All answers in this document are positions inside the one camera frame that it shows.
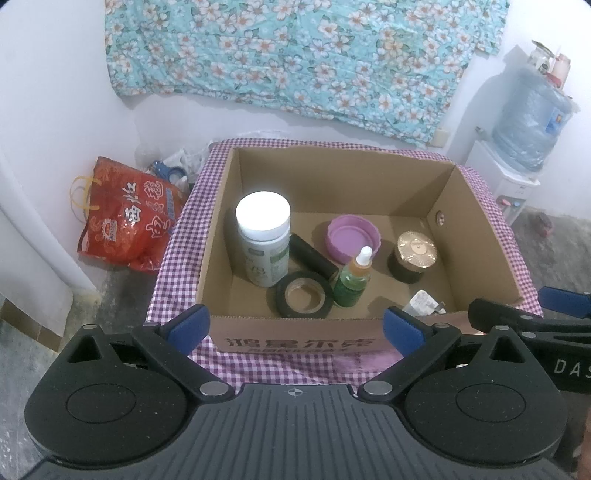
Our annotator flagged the white USB wall charger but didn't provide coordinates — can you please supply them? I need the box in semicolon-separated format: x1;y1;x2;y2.
403;290;447;317

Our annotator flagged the green bead dropper bottle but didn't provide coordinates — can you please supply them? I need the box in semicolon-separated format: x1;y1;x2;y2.
332;246;374;308

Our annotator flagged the gold lid black jar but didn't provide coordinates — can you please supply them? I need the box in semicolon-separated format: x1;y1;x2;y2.
388;231;438;284

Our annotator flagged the black tape roll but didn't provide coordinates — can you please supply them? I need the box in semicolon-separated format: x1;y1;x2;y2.
273;271;334;319

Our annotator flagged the purple plastic lid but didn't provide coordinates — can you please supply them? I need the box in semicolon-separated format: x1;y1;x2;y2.
325;214;382;264

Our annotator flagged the green black marker pen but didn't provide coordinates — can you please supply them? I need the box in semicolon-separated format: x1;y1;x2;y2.
290;233;339;282

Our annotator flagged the white supplement bottle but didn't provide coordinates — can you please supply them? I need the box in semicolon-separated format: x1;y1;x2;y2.
235;191;291;288

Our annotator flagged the person's right hand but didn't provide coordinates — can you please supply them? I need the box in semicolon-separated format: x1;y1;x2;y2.
572;411;591;480

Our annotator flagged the white water dispenser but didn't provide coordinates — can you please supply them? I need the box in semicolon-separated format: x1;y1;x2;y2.
465;140;541;225

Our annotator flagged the red plastic bag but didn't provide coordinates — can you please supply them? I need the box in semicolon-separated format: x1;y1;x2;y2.
71;156;187;273

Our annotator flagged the brown cardboard box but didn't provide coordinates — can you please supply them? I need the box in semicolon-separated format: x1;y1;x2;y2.
197;146;539;355

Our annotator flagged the blue water jug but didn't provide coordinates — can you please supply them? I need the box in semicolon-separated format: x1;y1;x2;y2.
491;67;578;173

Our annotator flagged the teal floral curtain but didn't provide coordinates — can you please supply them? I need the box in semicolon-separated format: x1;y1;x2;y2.
104;0;510;146

